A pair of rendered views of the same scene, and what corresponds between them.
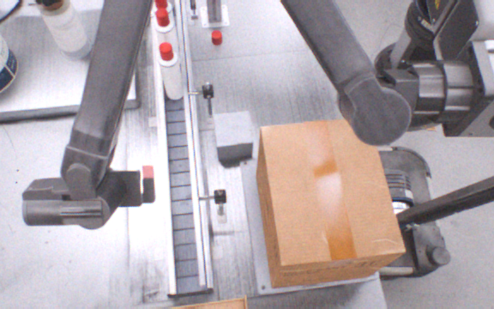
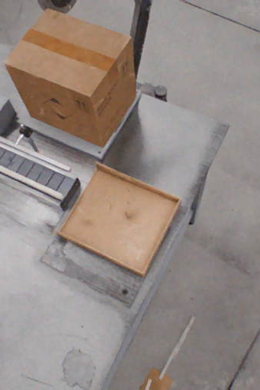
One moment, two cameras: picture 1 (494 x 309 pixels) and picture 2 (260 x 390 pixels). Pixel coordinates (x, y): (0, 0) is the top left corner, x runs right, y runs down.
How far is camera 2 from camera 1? 0.52 m
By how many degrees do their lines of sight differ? 18
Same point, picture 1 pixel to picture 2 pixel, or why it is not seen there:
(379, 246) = (119, 46)
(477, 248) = (173, 83)
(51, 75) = not seen: outside the picture
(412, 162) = not seen: hidden behind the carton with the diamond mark
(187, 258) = (48, 180)
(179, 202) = (9, 166)
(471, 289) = (192, 102)
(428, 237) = (146, 91)
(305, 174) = (51, 56)
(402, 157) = not seen: hidden behind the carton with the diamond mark
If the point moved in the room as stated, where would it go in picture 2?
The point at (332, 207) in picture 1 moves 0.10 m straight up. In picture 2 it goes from (80, 54) to (73, 27)
